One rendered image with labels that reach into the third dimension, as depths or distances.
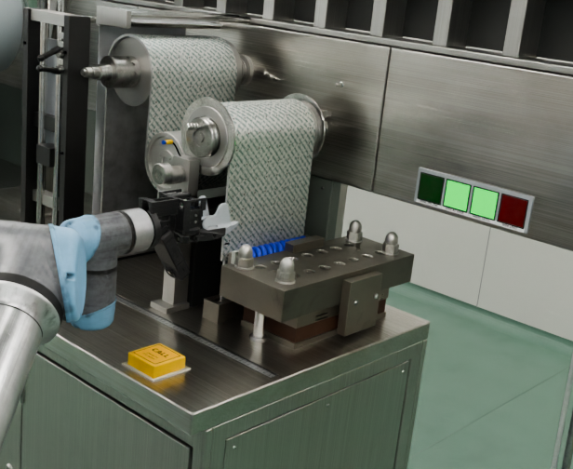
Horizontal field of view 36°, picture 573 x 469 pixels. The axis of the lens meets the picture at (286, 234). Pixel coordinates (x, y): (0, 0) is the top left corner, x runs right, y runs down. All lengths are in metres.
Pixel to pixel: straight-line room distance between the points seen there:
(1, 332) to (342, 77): 1.07
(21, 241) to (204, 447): 0.51
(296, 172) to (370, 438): 0.56
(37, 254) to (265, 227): 0.76
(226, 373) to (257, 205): 0.37
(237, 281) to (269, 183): 0.23
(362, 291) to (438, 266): 2.93
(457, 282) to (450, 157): 2.86
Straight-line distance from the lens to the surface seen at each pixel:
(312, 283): 1.60
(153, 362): 1.50
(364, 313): 1.73
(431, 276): 4.66
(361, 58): 1.86
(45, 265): 1.08
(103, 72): 1.81
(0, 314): 1.05
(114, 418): 1.62
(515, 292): 4.42
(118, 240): 1.48
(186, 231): 1.58
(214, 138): 1.65
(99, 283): 1.49
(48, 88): 1.92
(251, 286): 1.61
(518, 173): 1.67
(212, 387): 1.48
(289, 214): 1.81
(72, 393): 1.71
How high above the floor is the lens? 1.56
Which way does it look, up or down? 16 degrees down
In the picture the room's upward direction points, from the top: 6 degrees clockwise
